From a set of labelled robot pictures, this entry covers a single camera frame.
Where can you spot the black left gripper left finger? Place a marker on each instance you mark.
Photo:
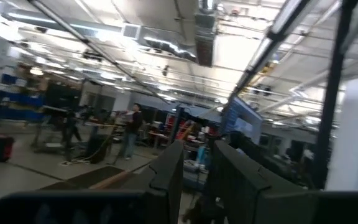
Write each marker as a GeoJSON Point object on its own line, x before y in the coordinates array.
{"type": "Point", "coordinates": [166, 186]}

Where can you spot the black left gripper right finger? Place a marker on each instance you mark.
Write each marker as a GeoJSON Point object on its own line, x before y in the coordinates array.
{"type": "Point", "coordinates": [235, 186]}

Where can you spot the person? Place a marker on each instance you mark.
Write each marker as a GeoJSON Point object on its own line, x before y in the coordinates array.
{"type": "Point", "coordinates": [133, 124]}

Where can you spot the black mat orange striped edge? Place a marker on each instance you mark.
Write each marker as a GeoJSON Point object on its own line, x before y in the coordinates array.
{"type": "Point", "coordinates": [95, 177]}

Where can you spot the black floor box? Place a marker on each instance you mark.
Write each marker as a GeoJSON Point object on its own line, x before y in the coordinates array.
{"type": "Point", "coordinates": [97, 148]}

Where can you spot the white pillar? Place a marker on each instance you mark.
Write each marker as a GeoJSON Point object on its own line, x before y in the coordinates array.
{"type": "Point", "coordinates": [353, 133]}

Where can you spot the blue storage shelving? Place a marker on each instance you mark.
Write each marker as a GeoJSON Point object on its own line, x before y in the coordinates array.
{"type": "Point", "coordinates": [17, 105]}

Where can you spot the black frame post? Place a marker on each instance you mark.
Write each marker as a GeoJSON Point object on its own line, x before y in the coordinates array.
{"type": "Point", "coordinates": [332, 93]}

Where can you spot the black frame light bar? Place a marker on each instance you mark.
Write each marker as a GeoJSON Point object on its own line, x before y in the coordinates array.
{"type": "Point", "coordinates": [259, 53]}

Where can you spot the silver ceiling duct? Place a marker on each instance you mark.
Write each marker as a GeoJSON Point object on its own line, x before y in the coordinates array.
{"type": "Point", "coordinates": [205, 34]}

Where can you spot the black frame crossbar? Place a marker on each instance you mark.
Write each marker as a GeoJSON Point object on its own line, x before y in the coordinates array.
{"type": "Point", "coordinates": [85, 40]}

